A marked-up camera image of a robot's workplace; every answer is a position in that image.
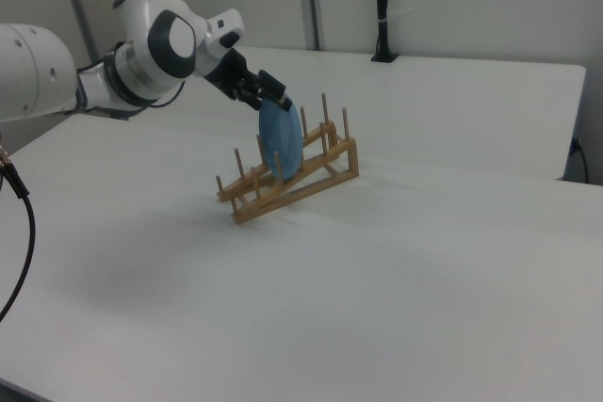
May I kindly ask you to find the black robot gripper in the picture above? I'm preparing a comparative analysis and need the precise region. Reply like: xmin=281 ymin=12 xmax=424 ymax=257
xmin=204 ymin=46 xmax=294 ymax=114

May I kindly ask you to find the blue round plate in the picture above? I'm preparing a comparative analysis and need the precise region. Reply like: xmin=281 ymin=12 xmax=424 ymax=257
xmin=256 ymin=98 xmax=304 ymax=184

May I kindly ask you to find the wooden plate rack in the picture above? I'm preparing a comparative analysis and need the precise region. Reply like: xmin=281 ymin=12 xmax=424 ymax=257
xmin=215 ymin=91 xmax=361 ymax=226

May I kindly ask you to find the black clamp mounted pole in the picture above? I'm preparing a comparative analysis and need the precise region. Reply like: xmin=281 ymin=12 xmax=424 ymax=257
xmin=369 ymin=0 xmax=400 ymax=64

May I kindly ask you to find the thick black camera cable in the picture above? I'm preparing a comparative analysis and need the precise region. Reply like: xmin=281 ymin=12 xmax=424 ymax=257
xmin=0 ymin=136 xmax=38 ymax=324

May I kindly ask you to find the black cable with blue plug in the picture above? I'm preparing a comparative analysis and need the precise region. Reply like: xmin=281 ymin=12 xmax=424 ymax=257
xmin=569 ymin=137 xmax=591 ymax=184

